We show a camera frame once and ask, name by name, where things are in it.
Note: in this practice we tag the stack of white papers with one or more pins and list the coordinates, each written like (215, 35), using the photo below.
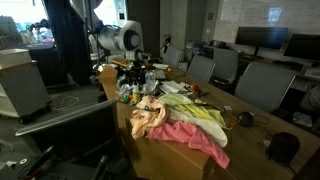
(171, 86)

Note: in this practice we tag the small orange object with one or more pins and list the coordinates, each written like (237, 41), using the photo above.
(233, 124)

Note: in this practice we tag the white storage box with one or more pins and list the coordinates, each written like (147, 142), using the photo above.
(13, 57)

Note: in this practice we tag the yellow striped cloth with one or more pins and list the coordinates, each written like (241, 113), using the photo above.
(196, 111)

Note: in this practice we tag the small orange item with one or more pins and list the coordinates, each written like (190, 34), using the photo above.
(131, 97)

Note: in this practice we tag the black robot stand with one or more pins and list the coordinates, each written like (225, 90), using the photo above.
(33, 165)

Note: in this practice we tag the rubik's cube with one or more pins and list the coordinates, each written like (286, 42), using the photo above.
(227, 110)

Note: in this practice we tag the pink cloth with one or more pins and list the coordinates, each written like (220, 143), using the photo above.
(180, 133)

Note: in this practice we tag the whiteboard with writing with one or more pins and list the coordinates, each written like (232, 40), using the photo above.
(253, 13)

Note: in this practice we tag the grey office chair holding clothes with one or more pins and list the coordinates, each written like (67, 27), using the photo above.
(66, 116)

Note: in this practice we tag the large cardboard box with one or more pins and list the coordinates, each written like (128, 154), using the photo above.
(166, 156)

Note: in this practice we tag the pile of cluttered items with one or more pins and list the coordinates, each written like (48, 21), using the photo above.
(123, 89)

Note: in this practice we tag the computer keyboard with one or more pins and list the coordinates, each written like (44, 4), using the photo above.
(312, 72)

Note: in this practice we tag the dark round bowl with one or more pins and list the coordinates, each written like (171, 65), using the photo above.
(283, 148)

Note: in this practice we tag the small green item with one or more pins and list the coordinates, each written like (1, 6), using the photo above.
(126, 99)

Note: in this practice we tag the light green cloth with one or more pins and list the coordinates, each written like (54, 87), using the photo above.
(175, 99)

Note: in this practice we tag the yellow ball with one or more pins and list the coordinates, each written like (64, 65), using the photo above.
(169, 70)

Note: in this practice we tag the grey rolling cabinet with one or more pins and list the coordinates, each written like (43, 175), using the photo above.
(21, 88)

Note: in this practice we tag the orange ball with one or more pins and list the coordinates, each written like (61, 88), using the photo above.
(195, 88)

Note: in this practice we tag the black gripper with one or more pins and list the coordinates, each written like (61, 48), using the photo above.
(138, 61)

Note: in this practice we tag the black wall sign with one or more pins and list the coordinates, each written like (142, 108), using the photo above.
(210, 16)

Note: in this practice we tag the peach printed t-shirt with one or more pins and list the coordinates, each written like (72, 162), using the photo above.
(146, 118)

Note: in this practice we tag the wide black computer monitor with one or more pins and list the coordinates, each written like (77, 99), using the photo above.
(261, 36)

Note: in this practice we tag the cream white cloth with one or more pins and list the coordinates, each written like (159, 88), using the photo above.
(210, 128)

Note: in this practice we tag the white bottle yellow label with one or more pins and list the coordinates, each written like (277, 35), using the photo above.
(136, 93)

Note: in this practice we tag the black curtain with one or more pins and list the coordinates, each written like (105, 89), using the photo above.
(66, 50)

